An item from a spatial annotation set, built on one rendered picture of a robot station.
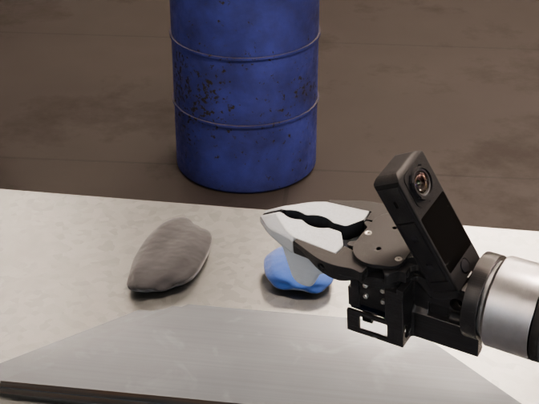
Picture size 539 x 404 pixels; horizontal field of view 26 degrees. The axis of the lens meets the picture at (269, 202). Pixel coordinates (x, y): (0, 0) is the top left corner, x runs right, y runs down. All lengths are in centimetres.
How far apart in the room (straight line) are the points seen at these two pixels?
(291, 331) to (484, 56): 375
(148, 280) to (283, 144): 236
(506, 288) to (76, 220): 102
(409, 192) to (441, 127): 361
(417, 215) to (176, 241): 83
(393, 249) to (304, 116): 304
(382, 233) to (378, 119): 358
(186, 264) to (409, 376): 38
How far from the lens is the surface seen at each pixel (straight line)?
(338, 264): 94
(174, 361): 147
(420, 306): 97
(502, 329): 92
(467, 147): 437
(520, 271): 92
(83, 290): 165
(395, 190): 89
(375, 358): 147
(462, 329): 94
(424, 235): 91
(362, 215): 99
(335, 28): 541
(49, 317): 161
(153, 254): 167
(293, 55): 384
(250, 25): 373
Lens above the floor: 197
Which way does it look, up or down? 30 degrees down
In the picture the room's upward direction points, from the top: straight up
